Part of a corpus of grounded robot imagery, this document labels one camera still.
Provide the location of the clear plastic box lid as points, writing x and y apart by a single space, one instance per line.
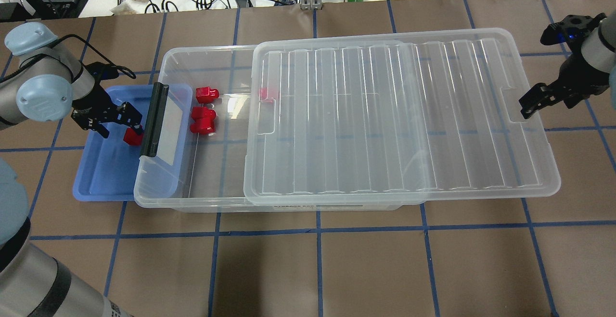
479 145

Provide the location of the clear plastic storage box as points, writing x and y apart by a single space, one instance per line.
287 126

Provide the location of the blue plastic tray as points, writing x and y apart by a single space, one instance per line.
111 170

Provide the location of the black box handle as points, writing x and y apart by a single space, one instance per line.
154 121

